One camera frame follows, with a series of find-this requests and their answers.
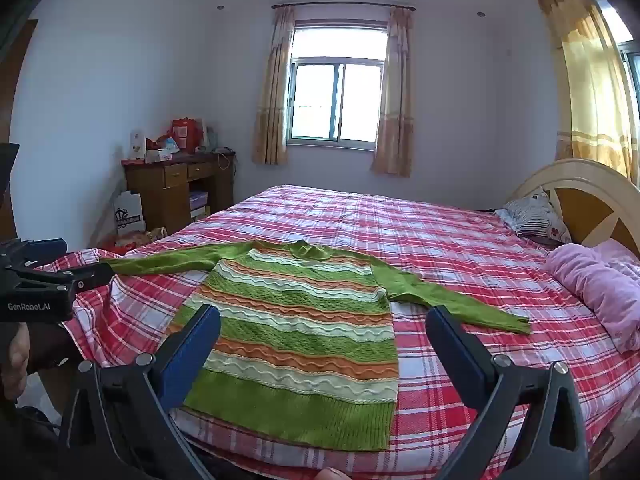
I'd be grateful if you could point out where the red box on desk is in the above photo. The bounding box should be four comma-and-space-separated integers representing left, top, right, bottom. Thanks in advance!
171, 117, 206, 155

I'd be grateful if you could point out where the brown wooden desk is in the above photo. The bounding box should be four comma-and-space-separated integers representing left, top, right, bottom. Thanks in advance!
121, 151, 236, 236

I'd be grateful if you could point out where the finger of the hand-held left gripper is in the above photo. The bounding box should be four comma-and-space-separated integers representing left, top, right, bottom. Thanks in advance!
4, 238, 69, 267
4, 261, 115, 295

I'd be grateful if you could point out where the person's left hand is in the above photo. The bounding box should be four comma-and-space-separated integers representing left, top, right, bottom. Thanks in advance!
0, 323, 31, 403

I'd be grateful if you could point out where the striped floral pillow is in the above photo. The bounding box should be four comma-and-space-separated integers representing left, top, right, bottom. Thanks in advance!
495, 191, 573, 246

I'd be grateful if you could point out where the person's left forearm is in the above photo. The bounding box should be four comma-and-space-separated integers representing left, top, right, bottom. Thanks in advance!
0, 399, 61, 480

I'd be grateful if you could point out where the yellow curtain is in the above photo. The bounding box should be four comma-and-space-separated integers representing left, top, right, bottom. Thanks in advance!
532, 0, 640, 186

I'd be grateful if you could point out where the sliding glass window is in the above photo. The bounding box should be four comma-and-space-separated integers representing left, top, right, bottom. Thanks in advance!
287, 20, 389, 152

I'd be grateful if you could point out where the side window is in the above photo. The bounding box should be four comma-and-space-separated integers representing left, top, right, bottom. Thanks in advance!
595, 0, 640, 111

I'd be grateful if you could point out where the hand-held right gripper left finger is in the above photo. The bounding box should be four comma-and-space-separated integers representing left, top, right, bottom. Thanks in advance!
59, 304, 222, 480

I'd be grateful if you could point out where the pink quilt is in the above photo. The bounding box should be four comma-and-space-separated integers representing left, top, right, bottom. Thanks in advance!
544, 239, 640, 354

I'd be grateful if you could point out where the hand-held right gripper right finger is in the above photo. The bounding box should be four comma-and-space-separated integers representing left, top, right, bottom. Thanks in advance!
425, 305, 592, 480

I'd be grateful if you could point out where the brown wooden door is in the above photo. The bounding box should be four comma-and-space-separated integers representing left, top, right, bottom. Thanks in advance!
0, 19, 39, 241

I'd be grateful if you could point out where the bed with red plaid sheet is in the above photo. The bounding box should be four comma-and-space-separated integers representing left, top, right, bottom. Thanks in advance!
37, 183, 640, 477

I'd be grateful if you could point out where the white paper bag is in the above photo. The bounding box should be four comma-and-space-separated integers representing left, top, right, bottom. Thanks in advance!
113, 190, 146, 237

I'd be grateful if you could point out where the green striped knit sweater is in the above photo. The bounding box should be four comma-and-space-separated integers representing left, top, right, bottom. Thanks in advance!
100, 239, 532, 452

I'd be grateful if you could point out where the cream wooden headboard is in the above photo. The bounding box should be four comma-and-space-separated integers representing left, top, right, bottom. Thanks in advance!
505, 158, 640, 261

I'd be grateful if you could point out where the beige floral curtain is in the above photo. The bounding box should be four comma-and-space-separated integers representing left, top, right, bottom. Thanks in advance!
370, 7, 415, 178
251, 6, 296, 166

